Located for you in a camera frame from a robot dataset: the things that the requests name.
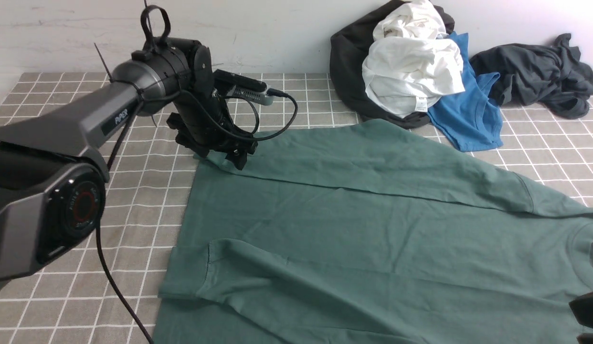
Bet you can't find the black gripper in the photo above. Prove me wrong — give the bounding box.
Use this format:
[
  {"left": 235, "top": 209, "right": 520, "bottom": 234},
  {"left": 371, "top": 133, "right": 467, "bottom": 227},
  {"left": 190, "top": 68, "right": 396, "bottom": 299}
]
[{"left": 167, "top": 42, "right": 258, "bottom": 171}]

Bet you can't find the green long-sleeve top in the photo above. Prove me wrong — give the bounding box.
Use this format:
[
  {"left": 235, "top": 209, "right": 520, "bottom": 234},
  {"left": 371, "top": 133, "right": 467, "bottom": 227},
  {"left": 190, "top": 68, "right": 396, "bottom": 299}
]
[{"left": 153, "top": 120, "right": 593, "bottom": 344}]

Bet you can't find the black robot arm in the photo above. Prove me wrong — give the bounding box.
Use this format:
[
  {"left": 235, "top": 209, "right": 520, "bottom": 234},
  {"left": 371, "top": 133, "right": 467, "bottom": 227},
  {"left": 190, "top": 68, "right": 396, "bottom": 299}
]
[{"left": 0, "top": 37, "right": 257, "bottom": 290}]

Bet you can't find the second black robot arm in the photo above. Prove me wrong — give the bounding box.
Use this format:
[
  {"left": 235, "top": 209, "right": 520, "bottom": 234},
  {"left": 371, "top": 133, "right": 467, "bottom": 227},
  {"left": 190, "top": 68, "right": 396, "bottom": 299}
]
[{"left": 569, "top": 292, "right": 593, "bottom": 344}]

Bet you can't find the black garment in pile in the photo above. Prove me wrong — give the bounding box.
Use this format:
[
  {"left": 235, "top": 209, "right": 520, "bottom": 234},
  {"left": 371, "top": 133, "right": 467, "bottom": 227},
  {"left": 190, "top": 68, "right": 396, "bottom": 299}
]
[{"left": 329, "top": 0, "right": 455, "bottom": 129}]

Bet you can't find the white garment in pile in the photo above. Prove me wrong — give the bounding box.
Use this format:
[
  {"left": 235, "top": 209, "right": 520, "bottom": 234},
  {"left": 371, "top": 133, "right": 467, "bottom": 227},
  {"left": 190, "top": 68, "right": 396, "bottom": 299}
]
[{"left": 362, "top": 0, "right": 465, "bottom": 118}]

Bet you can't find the blue t-shirt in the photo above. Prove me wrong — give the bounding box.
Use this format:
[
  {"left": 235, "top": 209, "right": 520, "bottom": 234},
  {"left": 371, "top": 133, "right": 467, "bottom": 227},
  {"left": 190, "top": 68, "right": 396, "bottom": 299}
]
[{"left": 428, "top": 32, "right": 503, "bottom": 152}]

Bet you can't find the dark grey crumpled garment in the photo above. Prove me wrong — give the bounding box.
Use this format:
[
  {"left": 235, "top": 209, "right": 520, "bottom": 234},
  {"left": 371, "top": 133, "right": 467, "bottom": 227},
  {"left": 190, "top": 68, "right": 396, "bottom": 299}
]
[{"left": 469, "top": 33, "right": 593, "bottom": 119}]

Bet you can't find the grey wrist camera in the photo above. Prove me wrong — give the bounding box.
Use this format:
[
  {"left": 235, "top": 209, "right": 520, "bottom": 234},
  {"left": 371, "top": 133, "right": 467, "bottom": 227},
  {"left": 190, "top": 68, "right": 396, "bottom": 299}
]
[{"left": 213, "top": 69, "right": 275, "bottom": 106}]

